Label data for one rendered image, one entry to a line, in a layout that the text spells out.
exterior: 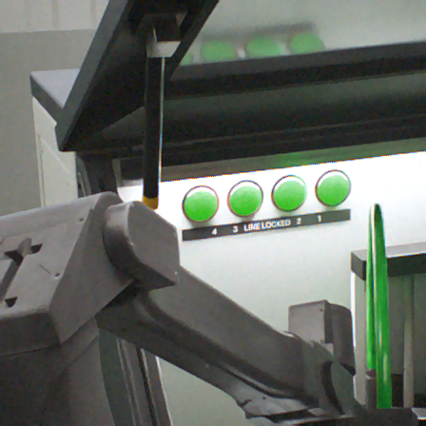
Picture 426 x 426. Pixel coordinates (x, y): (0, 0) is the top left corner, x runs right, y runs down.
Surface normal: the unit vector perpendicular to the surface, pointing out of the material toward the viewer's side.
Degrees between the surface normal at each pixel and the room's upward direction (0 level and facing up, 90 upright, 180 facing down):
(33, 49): 90
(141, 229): 73
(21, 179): 90
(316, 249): 90
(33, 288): 26
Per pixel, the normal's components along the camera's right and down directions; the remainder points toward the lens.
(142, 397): 0.18, -0.51
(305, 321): -0.43, -0.51
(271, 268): 0.30, 0.28
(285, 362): 0.84, -0.21
